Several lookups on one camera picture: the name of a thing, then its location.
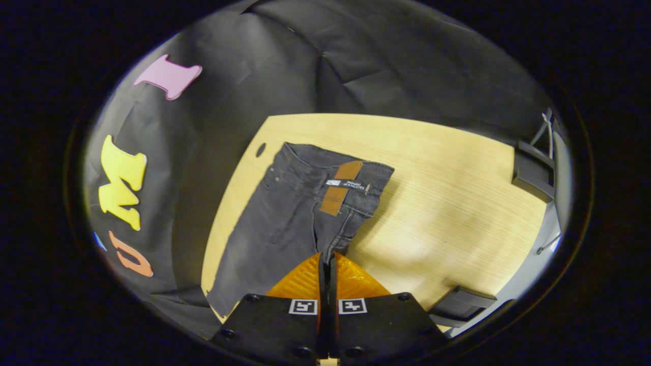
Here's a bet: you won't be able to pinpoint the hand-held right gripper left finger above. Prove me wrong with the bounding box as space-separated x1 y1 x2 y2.
209 253 322 365

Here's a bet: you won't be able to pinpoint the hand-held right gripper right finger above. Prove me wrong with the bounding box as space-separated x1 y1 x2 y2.
325 253 449 366

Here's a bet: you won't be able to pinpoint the dark grey jeans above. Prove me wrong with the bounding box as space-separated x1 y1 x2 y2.
206 142 395 318

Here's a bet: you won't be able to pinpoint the black backdrop cloth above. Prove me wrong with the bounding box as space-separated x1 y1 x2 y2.
84 0 560 340

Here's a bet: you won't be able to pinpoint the white cable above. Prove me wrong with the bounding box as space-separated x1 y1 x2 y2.
530 108 555 158

